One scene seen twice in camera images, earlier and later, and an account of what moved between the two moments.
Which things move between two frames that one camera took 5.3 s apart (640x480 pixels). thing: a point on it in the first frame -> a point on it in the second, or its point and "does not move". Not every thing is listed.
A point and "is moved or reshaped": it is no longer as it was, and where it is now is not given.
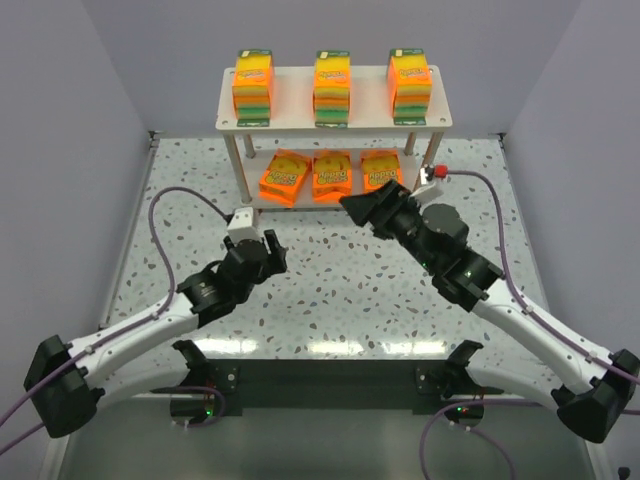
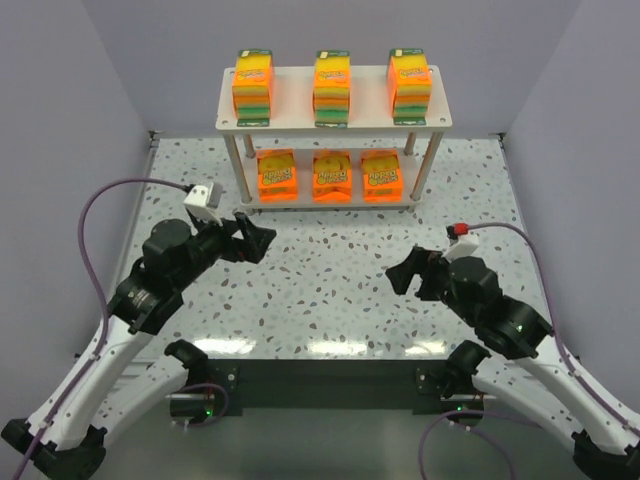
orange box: (332, 175) does not move
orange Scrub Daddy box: (284, 176) is moved or reshaped
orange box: (332, 89) does not move
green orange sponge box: (253, 87) does not move
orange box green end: (409, 86) does not move
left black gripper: (273, 251) -> (234, 242)
